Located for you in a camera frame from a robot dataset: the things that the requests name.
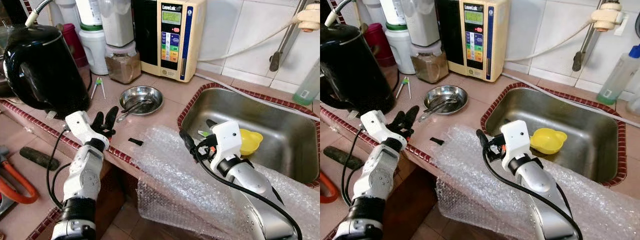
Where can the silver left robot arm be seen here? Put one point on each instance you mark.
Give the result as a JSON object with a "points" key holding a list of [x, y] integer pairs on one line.
{"points": [[377, 175], [82, 175]]}

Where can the small green white tool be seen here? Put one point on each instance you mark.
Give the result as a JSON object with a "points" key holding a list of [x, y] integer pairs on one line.
{"points": [[99, 85], [404, 85]]}

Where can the small black block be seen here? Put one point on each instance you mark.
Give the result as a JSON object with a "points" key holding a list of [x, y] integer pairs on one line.
{"points": [[437, 141], [135, 142]]}

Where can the clear bubble wrap sheet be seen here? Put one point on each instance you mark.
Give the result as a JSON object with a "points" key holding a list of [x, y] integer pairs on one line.
{"points": [[475, 185], [175, 175]]}

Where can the blender jar with brown powder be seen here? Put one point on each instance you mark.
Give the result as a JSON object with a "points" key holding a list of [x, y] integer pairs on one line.
{"points": [[122, 65], [430, 65]]}

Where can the dark oblong stone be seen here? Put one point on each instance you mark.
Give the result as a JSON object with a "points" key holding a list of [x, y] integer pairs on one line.
{"points": [[40, 159], [352, 157]]}

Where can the black electric kettle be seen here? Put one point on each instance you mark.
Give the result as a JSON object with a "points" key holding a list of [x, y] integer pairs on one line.
{"points": [[355, 70], [45, 70]]}

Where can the white bottle green band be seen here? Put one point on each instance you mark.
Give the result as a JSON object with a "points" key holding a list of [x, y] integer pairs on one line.
{"points": [[95, 50], [400, 50]]}

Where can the stainless steel sink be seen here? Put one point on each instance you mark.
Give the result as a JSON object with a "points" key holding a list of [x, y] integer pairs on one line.
{"points": [[280, 135], [585, 135]]}

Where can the maroon plastic cup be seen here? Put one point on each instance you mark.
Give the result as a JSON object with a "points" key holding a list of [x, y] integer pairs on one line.
{"points": [[380, 45], [75, 45]]}

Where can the clear bottle blue cap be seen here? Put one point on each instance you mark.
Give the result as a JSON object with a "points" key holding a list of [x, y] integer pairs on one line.
{"points": [[617, 75], [307, 85]]}

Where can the beige water ionizer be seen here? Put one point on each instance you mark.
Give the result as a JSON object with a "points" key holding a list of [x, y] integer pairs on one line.
{"points": [[495, 30], [192, 30]]}

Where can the grey flexible metal spout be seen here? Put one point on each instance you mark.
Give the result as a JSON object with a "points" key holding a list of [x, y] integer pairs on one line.
{"points": [[334, 12], [36, 12]]}

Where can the metal faucet pipe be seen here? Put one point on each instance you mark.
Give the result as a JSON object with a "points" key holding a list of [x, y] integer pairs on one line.
{"points": [[585, 45], [285, 42]]}

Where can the beige faucet fitting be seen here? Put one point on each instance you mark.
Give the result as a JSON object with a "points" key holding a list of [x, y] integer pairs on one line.
{"points": [[309, 15], [606, 17]]}

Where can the dark blue hanging basin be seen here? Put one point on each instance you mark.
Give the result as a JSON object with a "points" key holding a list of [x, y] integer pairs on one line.
{"points": [[638, 20]]}

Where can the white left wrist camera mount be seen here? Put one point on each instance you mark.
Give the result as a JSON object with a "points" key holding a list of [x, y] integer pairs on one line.
{"points": [[80, 125], [375, 125]]}

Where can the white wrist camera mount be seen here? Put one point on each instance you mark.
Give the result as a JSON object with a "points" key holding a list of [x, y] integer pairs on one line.
{"points": [[227, 140], [80, 125], [375, 125], [515, 140]]}

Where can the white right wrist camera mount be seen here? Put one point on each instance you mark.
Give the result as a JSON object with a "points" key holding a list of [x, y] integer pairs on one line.
{"points": [[227, 140], [515, 140]]}

